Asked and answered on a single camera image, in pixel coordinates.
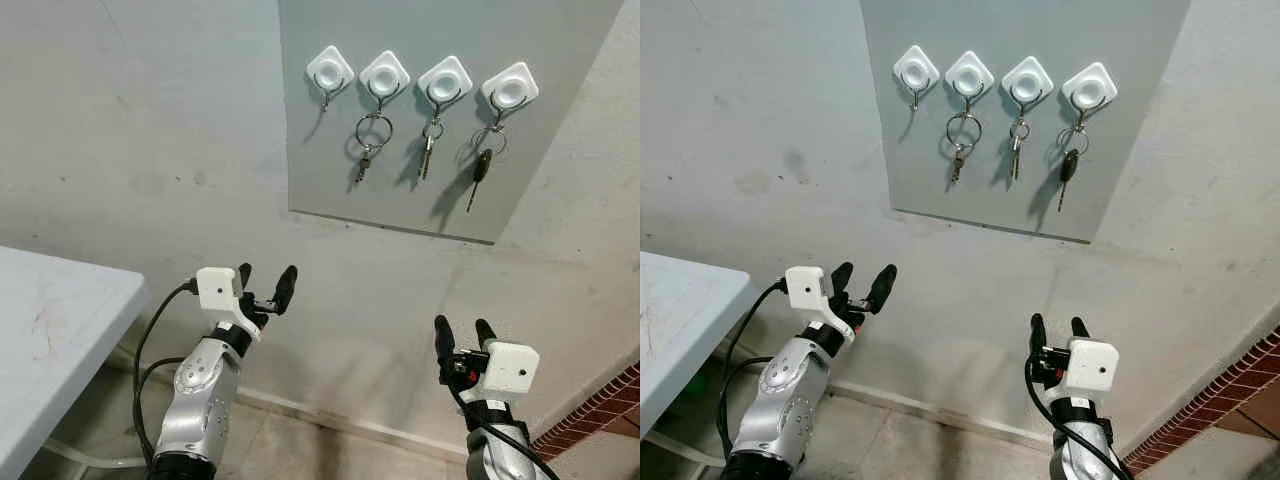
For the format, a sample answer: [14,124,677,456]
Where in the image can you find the black headed key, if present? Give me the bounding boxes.
[464,124,507,215]
[1054,124,1092,215]

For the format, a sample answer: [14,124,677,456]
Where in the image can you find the white plastic table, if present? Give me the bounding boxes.
[640,250,757,439]
[0,245,150,480]

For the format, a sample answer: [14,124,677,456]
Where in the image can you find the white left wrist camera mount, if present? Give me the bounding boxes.
[785,266,852,342]
[196,267,262,342]

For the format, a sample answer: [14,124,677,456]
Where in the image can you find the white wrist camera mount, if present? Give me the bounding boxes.
[785,266,852,342]
[1060,338,1120,404]
[470,340,541,405]
[196,267,262,342]

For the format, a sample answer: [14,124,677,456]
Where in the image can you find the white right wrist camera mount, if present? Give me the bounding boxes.
[1060,338,1120,404]
[470,340,541,405]

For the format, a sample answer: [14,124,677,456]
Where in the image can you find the grey wall board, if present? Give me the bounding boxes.
[860,0,1194,245]
[278,0,627,245]

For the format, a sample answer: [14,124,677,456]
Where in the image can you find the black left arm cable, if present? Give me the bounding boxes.
[132,280,200,467]
[715,279,790,462]

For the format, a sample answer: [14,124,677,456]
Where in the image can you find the small keys on large ring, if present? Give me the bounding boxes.
[353,102,396,187]
[944,104,985,187]

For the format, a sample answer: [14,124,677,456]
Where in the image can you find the white square wall hook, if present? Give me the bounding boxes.
[893,45,942,111]
[358,50,412,103]
[417,55,475,113]
[945,50,997,103]
[1061,62,1120,127]
[306,45,356,111]
[481,62,542,127]
[1001,55,1056,111]

